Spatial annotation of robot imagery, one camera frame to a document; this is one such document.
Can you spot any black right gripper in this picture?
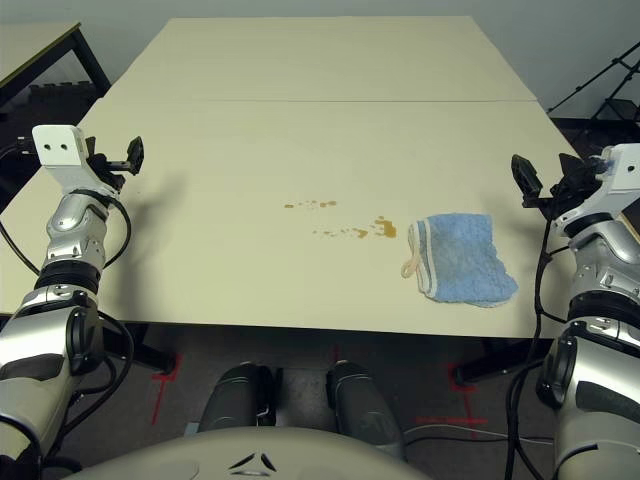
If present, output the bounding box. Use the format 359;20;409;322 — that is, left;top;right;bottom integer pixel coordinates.
510;152;602;220

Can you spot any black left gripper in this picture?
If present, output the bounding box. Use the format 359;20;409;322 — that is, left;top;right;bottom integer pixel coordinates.
83;135;146;194

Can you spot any blue fluffy striped rag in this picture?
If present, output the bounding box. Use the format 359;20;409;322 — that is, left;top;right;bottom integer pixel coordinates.
400;213;520;308

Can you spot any black foam floor mat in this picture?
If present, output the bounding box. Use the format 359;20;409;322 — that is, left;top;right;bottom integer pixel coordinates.
0;79;109;132

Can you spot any black tripod stand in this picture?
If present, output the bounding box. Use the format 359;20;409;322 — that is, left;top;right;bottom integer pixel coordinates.
547;39;640;122

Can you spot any large brown liquid puddle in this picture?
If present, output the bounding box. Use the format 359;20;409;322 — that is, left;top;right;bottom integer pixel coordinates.
372;215;399;239

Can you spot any black table foot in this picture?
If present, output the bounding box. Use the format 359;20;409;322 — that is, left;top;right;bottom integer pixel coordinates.
124;324;177;374
453;339;552;387

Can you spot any red floor tape cross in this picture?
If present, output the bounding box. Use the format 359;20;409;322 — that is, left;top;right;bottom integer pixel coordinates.
414;362;489;442

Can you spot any dark grey left robot leg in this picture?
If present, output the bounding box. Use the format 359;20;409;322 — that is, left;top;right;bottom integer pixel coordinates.
198;363;277;437

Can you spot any dark grey robot leg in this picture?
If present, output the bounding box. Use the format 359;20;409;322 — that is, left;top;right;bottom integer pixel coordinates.
198;363;277;437
325;360;407;462

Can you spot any dark grey right robot leg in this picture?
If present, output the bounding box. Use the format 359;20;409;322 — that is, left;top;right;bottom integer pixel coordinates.
325;360;407;462

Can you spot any grey robot torso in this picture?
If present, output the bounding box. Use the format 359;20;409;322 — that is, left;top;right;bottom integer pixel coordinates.
62;427;436;480

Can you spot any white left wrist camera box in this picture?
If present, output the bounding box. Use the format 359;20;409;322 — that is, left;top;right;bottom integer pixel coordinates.
31;124;124;197

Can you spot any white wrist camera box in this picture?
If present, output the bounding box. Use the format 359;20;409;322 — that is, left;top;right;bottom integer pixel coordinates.
552;143;640;239
31;124;124;197

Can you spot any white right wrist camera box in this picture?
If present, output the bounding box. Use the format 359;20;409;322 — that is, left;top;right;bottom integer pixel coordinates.
552;143;640;239

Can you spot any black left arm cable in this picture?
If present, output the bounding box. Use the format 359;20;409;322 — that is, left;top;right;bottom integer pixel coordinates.
0;137;134;277

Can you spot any beige side table black frame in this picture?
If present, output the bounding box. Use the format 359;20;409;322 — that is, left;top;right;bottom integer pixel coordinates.
0;20;112;121

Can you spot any white floor cable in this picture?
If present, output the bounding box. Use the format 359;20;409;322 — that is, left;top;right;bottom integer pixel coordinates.
403;422;557;447

